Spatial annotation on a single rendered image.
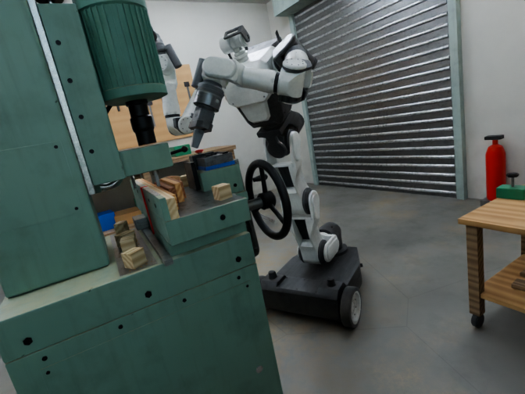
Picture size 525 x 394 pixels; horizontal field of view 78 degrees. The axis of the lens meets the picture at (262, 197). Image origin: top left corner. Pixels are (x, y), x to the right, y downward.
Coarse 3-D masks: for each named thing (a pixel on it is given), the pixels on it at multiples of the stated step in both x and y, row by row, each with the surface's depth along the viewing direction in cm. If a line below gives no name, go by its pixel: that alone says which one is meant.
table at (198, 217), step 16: (192, 192) 103; (208, 192) 98; (240, 192) 104; (144, 208) 106; (192, 208) 81; (208, 208) 78; (224, 208) 79; (240, 208) 81; (160, 224) 81; (176, 224) 74; (192, 224) 76; (208, 224) 78; (224, 224) 80; (176, 240) 75
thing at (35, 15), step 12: (36, 12) 71; (36, 24) 72; (48, 48) 73; (48, 60) 73; (60, 84) 75; (60, 96) 75; (72, 120) 77; (72, 132) 77; (84, 168) 79; (84, 180) 80
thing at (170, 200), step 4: (136, 180) 123; (140, 180) 120; (148, 184) 103; (152, 188) 93; (156, 188) 91; (160, 192) 83; (164, 192) 82; (164, 196) 76; (168, 196) 75; (172, 196) 74; (168, 200) 73; (172, 200) 73; (168, 204) 73; (172, 204) 73; (176, 204) 74; (168, 208) 73; (172, 208) 73; (176, 208) 74; (172, 212) 74; (176, 212) 74; (172, 216) 74; (176, 216) 74
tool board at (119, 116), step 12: (180, 72) 415; (180, 84) 417; (180, 96) 418; (120, 108) 382; (156, 108) 404; (180, 108) 420; (120, 120) 383; (156, 120) 405; (120, 132) 384; (132, 132) 391; (156, 132) 406; (168, 132) 414; (120, 144) 386; (132, 144) 393
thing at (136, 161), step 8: (160, 144) 91; (120, 152) 86; (128, 152) 87; (136, 152) 88; (144, 152) 89; (152, 152) 90; (160, 152) 91; (168, 152) 92; (128, 160) 87; (136, 160) 88; (144, 160) 89; (152, 160) 90; (160, 160) 91; (168, 160) 92; (128, 168) 88; (136, 168) 89; (144, 168) 89; (152, 168) 91; (160, 168) 92; (128, 176) 88
